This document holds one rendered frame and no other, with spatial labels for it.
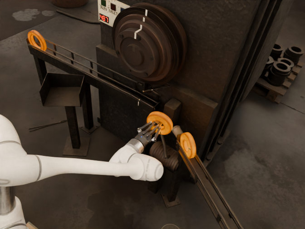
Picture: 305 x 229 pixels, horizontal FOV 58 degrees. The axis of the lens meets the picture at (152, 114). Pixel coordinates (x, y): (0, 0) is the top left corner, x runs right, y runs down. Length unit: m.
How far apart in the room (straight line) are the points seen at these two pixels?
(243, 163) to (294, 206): 0.51
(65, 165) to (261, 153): 2.01
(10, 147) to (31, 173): 0.12
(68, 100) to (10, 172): 1.09
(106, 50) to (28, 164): 1.18
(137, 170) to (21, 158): 0.48
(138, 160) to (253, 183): 1.48
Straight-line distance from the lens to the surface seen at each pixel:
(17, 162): 1.07
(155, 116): 1.55
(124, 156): 1.37
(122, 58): 1.66
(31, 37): 2.60
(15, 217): 1.61
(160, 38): 1.50
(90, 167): 1.19
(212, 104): 1.72
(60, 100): 2.08
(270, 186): 2.61
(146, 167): 1.26
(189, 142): 1.61
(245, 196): 2.47
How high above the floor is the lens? 2.01
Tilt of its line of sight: 46 degrees down
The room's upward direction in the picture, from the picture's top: 8 degrees clockwise
